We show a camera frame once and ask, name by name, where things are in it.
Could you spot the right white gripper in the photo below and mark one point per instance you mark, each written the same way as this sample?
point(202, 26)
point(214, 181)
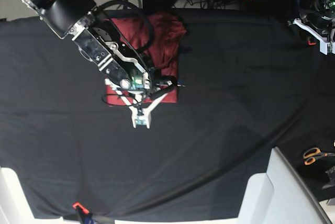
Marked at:
point(135, 95)

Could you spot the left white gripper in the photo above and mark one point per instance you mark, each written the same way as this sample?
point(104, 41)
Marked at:
point(317, 26)

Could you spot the red long-sleeve T-shirt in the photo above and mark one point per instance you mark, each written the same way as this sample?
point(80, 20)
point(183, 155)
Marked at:
point(168, 32)

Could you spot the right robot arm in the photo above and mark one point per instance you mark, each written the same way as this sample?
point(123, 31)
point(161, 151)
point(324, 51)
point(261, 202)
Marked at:
point(128, 71)

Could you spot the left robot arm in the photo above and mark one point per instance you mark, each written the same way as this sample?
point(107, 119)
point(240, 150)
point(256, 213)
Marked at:
point(315, 6)

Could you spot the orange black clamp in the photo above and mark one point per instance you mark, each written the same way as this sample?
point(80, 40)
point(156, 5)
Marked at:
point(311, 42)

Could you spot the black table cloth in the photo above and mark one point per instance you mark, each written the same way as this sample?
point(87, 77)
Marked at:
point(248, 85)

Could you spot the blue orange clamp bottom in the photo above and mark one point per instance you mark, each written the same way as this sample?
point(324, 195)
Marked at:
point(84, 215)

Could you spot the yellow-handled scissors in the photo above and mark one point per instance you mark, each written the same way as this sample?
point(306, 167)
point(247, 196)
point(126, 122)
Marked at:
point(314, 154)

